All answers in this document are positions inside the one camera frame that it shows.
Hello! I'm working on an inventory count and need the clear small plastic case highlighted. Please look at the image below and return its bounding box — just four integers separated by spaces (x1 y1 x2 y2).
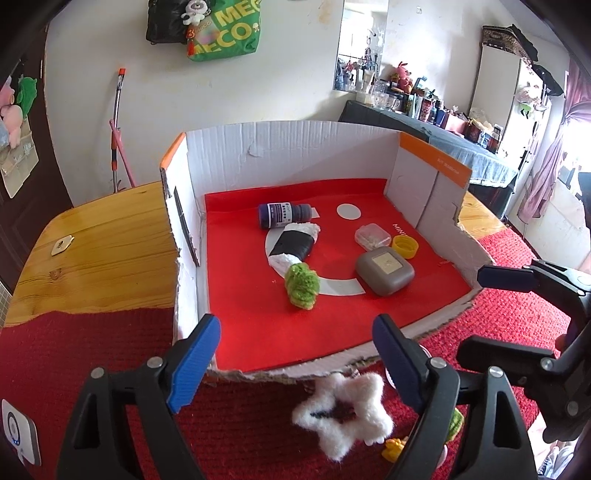
355 223 392 251

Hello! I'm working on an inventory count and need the grey square compact case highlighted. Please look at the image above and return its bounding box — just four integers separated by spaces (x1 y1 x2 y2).
356 247 415 296

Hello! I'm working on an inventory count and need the beige hanging pouch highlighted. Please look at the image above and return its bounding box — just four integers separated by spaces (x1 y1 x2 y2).
1 119 39 198

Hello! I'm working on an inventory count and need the dark brown door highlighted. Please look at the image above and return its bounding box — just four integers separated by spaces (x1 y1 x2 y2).
1 28 72 292

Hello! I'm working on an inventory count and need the red knitted cloth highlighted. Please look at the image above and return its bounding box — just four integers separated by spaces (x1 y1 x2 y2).
0 227 571 480

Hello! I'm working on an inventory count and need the panda plush keychain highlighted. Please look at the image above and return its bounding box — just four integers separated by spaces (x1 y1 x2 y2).
181 0 211 26

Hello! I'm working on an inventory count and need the blue covered side table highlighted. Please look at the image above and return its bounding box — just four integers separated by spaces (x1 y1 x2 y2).
339 100 518 220

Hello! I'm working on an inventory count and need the green tote bag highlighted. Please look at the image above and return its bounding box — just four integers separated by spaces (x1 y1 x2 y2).
185 0 260 62

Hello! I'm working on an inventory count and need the pink plush toy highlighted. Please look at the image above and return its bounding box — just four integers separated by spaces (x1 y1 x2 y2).
1 77 24 149

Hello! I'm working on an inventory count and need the purple paint bottle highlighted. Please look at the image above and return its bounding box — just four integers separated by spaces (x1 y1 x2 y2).
257 202 312 229

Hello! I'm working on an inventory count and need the white square charger device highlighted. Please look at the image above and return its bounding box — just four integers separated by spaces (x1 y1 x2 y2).
1 399 42 466

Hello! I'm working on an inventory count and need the yellow pepper toy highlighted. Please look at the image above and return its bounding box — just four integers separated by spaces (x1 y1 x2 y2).
382 438 407 464

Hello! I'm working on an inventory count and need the yellow bottle cap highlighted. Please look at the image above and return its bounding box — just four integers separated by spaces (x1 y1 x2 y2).
392 235 420 260

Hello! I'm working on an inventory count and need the orange white cardboard box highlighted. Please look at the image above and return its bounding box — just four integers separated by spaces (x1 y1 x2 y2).
160 121 491 381

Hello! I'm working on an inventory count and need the black hanging bag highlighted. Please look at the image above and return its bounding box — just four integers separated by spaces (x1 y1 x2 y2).
146 0 189 45

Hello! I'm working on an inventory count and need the small tag on table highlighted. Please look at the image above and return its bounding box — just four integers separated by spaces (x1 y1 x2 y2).
50 235 74 257

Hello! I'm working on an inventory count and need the black white sock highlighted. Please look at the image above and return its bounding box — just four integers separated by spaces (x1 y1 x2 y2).
267 222 321 278

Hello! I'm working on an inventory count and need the green plush toy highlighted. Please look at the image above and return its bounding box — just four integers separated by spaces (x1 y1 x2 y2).
16 77 37 118

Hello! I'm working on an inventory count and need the orange tipped broom stick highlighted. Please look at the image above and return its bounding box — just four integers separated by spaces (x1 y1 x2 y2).
109 68 136 193

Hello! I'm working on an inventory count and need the white fluffy star scrunchie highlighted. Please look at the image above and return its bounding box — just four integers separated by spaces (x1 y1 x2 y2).
291 373 394 462

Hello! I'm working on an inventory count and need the green knitted scrunchie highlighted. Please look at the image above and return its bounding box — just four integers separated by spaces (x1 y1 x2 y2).
445 408 465 444
284 262 320 310

